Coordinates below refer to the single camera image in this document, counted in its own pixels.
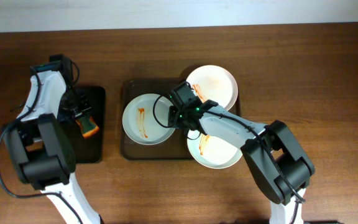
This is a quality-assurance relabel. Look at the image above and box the green orange sponge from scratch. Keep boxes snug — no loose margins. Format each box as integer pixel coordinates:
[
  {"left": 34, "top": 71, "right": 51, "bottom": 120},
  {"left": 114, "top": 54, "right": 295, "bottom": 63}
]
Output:
[{"left": 76, "top": 115, "right": 99, "bottom": 139}]

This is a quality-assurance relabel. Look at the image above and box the white plate top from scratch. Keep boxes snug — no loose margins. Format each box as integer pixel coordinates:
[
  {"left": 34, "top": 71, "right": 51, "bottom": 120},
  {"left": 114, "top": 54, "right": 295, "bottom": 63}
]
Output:
[{"left": 186, "top": 65, "right": 239, "bottom": 110}]

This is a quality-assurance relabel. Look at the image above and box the white plate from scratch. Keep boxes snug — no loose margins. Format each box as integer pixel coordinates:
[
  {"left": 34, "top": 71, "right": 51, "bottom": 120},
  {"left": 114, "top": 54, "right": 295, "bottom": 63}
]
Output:
[
  {"left": 186, "top": 65, "right": 239, "bottom": 110},
  {"left": 122, "top": 93, "right": 175, "bottom": 145},
  {"left": 187, "top": 131, "right": 243, "bottom": 169}
]

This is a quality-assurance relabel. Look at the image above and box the white plate bottom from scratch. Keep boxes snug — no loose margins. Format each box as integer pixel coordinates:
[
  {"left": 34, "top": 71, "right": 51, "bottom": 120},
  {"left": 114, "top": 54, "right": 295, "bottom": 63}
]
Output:
[{"left": 187, "top": 131, "right": 243, "bottom": 169}]

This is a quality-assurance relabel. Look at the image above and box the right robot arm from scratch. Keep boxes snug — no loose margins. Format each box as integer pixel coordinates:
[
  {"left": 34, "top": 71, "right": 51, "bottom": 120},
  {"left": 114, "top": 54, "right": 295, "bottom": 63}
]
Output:
[{"left": 168, "top": 82, "right": 315, "bottom": 223}]

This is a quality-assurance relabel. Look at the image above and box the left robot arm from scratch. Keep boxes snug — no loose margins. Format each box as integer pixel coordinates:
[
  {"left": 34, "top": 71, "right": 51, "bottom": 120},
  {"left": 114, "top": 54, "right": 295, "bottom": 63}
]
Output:
[{"left": 0, "top": 54, "right": 105, "bottom": 223}]

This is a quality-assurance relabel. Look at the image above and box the brown plastic tray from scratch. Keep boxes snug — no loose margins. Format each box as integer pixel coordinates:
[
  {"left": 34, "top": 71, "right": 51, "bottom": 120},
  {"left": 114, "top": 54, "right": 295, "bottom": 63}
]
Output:
[{"left": 119, "top": 78, "right": 242, "bottom": 161}]

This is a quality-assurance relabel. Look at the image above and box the black rectangular tray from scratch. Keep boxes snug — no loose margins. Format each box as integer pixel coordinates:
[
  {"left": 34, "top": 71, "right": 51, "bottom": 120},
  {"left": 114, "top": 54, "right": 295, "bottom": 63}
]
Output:
[{"left": 58, "top": 86, "right": 106, "bottom": 164}]

